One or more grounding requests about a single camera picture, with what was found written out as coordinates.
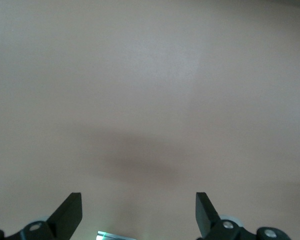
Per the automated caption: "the aluminium arm base plate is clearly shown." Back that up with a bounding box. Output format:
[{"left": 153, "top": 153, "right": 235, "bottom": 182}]
[{"left": 96, "top": 231, "right": 141, "bottom": 240}]

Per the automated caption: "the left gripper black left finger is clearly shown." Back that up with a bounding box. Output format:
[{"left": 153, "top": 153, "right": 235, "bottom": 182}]
[{"left": 4, "top": 192, "right": 83, "bottom": 240}]

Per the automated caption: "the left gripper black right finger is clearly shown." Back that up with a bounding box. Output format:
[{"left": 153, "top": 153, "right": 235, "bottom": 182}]
[{"left": 195, "top": 191, "right": 258, "bottom": 240}]

